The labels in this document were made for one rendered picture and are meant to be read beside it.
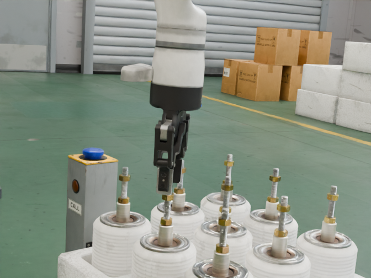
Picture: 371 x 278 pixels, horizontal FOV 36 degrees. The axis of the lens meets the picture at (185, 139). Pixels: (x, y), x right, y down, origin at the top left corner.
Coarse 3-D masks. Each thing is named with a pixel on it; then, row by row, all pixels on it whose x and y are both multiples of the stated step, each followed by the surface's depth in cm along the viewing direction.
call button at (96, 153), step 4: (84, 148) 109; (88, 148) 109; (92, 148) 110; (96, 148) 110; (84, 152) 107; (88, 152) 107; (92, 152) 107; (96, 152) 107; (100, 152) 108; (84, 156) 108; (88, 156) 108; (92, 156) 107; (96, 156) 108; (100, 156) 109
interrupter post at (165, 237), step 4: (160, 224) 85; (172, 224) 85; (160, 228) 85; (164, 228) 84; (168, 228) 84; (172, 228) 85; (160, 232) 85; (164, 232) 84; (168, 232) 85; (172, 232) 85; (160, 236) 85; (164, 236) 85; (168, 236) 85; (172, 236) 85; (160, 240) 85; (164, 240) 85; (168, 240) 85; (160, 244) 85; (164, 244) 85; (168, 244) 85
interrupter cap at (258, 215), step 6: (258, 210) 104; (264, 210) 104; (252, 216) 100; (258, 216) 101; (264, 216) 102; (288, 216) 102; (264, 222) 98; (270, 222) 97; (276, 222) 98; (288, 222) 98
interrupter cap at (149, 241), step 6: (150, 234) 88; (156, 234) 89; (174, 234) 89; (144, 240) 86; (150, 240) 86; (156, 240) 87; (174, 240) 87; (180, 240) 87; (186, 240) 87; (144, 246) 84; (150, 246) 84; (156, 246) 84; (162, 246) 85; (168, 246) 85; (174, 246) 85; (180, 246) 84; (186, 246) 84; (162, 252) 82; (168, 252) 82; (174, 252) 83
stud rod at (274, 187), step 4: (276, 168) 99; (276, 172) 99; (276, 176) 99; (272, 184) 100; (276, 184) 99; (272, 188) 100; (276, 188) 100; (272, 192) 100; (276, 192) 100; (272, 196) 100
